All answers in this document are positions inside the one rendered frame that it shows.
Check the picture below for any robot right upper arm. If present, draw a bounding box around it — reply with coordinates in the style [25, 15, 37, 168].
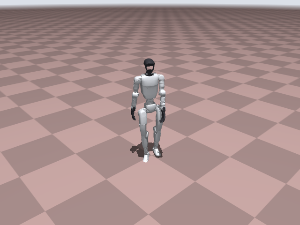
[133, 76, 142, 98]

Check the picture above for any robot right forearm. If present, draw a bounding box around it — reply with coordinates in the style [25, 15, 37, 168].
[131, 93, 137, 109]

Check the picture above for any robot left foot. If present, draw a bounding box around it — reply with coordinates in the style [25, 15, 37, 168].
[152, 146, 161, 156]

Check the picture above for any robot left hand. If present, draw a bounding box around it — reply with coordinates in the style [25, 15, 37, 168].
[159, 107, 165, 123]

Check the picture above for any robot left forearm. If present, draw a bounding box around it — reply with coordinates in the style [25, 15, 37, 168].
[160, 96, 166, 110]

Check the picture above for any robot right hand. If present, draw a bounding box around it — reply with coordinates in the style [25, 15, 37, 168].
[131, 107, 136, 120]

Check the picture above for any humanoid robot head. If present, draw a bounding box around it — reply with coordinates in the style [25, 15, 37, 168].
[144, 58, 155, 76]

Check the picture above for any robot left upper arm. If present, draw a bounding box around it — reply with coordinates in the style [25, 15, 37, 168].
[157, 74, 165, 96]

